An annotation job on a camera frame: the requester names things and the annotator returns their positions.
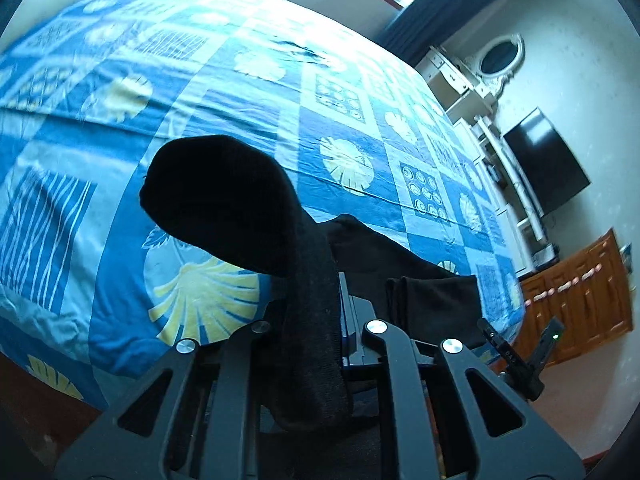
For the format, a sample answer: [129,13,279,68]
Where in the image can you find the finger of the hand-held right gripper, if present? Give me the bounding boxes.
[476,317,503,350]

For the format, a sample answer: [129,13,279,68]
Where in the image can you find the white dressing table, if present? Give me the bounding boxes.
[414,45,502,122]

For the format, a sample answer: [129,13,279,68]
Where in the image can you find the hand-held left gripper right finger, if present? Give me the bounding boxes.
[339,271,587,480]

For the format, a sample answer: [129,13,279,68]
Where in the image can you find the black pants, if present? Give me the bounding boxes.
[138,135,482,430]

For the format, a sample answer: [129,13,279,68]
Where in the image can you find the brown wooden cabinet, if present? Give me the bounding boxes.
[509,229,637,367]

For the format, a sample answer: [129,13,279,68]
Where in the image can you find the black flat television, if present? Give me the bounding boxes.
[502,107,592,218]

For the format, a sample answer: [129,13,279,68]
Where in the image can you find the dark blue curtain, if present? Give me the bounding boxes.
[374,0,527,70]

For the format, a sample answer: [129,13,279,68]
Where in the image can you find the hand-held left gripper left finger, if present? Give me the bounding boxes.
[54,319,287,480]

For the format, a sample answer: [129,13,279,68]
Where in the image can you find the white television stand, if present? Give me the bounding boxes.
[449,114,558,277]

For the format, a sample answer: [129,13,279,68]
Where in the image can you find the blue patterned bedspread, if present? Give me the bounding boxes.
[0,0,527,413]

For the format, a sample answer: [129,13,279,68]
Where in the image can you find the oval white framed mirror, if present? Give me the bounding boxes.
[476,33,526,82]

